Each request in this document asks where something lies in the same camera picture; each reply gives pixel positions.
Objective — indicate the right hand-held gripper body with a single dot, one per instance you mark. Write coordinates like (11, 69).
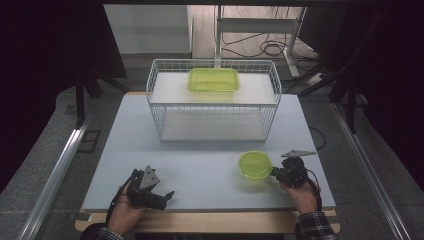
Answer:
(295, 171)

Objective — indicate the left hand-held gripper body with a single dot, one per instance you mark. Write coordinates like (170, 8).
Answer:
(146, 186)

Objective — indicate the round green plastic container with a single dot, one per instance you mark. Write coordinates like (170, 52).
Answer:
(255, 165)

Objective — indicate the rectangular green plastic container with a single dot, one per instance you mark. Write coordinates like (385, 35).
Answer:
(213, 80)

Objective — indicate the person's right hand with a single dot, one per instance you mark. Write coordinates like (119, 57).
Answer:
(301, 198)

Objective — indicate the person's left hand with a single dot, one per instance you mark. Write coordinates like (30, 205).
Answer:
(125, 213)

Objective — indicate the black stand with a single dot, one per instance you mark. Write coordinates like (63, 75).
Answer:
(80, 100)
(350, 100)

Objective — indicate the white power strip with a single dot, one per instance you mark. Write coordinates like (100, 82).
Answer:
(316, 79)

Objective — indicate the white cabinet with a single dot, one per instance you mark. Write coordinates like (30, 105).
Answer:
(150, 30)

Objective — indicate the aluminium rail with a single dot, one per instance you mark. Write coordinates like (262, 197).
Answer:
(366, 173)
(55, 180)

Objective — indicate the white desk frame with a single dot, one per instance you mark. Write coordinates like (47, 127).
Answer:
(256, 25)

